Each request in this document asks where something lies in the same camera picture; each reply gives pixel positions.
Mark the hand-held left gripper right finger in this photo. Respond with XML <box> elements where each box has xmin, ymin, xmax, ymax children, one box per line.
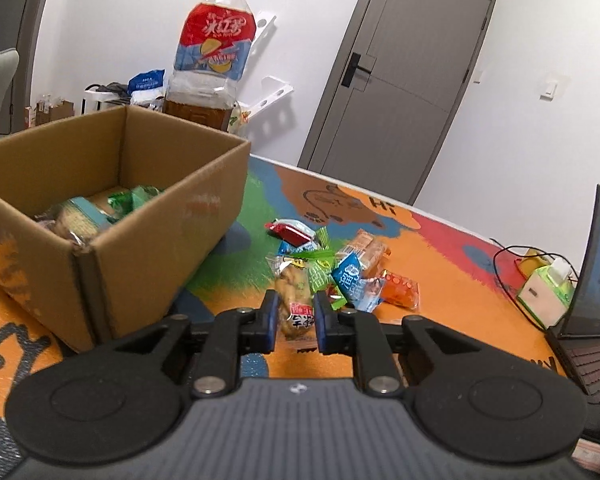
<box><xmin>312</xmin><ymin>290</ymin><xmax>481</xmax><ymax>400</ymax></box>

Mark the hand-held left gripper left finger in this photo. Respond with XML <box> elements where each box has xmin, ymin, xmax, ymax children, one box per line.
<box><xmin>112</xmin><ymin>289</ymin><xmax>281</xmax><ymax>400</ymax></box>

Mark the yellowish snack packet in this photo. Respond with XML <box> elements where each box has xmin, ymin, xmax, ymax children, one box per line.
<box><xmin>274</xmin><ymin>259</ymin><xmax>315</xmax><ymax>342</ymax></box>

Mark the blue snack packet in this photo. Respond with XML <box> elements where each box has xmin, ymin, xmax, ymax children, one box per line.
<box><xmin>331</xmin><ymin>252</ymin><xmax>385</xmax><ymax>313</ymax></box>

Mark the orange red snack packet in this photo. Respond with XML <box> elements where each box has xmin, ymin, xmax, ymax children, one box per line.
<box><xmin>380</xmin><ymin>269</ymin><xmax>422</xmax><ymax>310</ymax></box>

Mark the tan clear snack packet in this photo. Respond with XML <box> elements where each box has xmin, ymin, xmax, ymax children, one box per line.
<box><xmin>340</xmin><ymin>230</ymin><xmax>392</xmax><ymax>281</ymax></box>

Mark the red candy packet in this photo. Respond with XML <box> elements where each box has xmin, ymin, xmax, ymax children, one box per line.
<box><xmin>265</xmin><ymin>218</ymin><xmax>315</xmax><ymax>247</ymax></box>

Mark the brown cardboard box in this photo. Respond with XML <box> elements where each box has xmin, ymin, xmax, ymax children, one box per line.
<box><xmin>0</xmin><ymin>105</ymin><xmax>252</xmax><ymax>353</ymax></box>

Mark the dark green snack packet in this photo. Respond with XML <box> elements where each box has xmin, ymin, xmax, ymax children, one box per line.
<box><xmin>107</xmin><ymin>185</ymin><xmax>163</xmax><ymax>220</ymax></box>

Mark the cracker packet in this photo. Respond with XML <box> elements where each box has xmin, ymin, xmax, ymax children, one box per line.
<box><xmin>52</xmin><ymin>196</ymin><xmax>113</xmax><ymax>247</ymax></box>

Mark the colourful cartoon table mat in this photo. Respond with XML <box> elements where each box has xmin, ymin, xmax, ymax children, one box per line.
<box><xmin>0</xmin><ymin>155</ymin><xmax>588</xmax><ymax>441</ymax></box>

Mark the grey room door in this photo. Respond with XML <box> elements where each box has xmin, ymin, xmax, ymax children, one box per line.
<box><xmin>297</xmin><ymin>0</ymin><xmax>498</xmax><ymax>206</ymax></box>

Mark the yellow small box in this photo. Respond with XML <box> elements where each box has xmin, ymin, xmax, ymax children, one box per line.
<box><xmin>517</xmin><ymin>249</ymin><xmax>551</xmax><ymax>277</ymax></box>

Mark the green white tissue box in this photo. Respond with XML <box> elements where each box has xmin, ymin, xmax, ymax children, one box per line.
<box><xmin>516</xmin><ymin>257</ymin><xmax>578</xmax><ymax>331</ymax></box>

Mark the white perforated rack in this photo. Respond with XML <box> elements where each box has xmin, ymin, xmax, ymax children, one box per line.
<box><xmin>240</xmin><ymin>10</ymin><xmax>295</xmax><ymax>131</ymax></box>

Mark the blue white bag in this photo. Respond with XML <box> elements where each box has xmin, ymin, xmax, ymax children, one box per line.
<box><xmin>128</xmin><ymin>70</ymin><xmax>166</xmax><ymax>106</ymax></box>

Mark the black laptop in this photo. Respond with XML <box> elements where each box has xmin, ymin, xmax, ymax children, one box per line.
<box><xmin>545</xmin><ymin>184</ymin><xmax>600</xmax><ymax>408</ymax></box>

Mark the large iced tea bottle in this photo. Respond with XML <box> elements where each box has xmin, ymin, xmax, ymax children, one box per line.
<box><xmin>161</xmin><ymin>0</ymin><xmax>257</xmax><ymax>133</ymax></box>

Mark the black shoe rack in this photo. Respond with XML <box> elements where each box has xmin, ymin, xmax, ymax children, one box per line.
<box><xmin>82</xmin><ymin>82</ymin><xmax>131</xmax><ymax>116</ymax></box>

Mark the small cardboard box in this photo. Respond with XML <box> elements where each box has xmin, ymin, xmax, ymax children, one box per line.
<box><xmin>25</xmin><ymin>100</ymin><xmax>76</xmax><ymax>128</ymax></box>

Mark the dark grey doorway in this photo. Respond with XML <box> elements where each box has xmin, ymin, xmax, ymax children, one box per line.
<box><xmin>0</xmin><ymin>0</ymin><xmax>61</xmax><ymax>136</ymax></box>

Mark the black cable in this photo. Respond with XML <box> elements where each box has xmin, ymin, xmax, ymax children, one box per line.
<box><xmin>490</xmin><ymin>237</ymin><xmax>581</xmax><ymax>292</ymax></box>

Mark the black door handle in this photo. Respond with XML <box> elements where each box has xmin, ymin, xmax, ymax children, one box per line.
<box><xmin>341</xmin><ymin>52</ymin><xmax>377</xmax><ymax>92</ymax></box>

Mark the white light switch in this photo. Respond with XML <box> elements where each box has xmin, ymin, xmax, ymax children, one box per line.
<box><xmin>539</xmin><ymin>74</ymin><xmax>571</xmax><ymax>103</ymax></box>

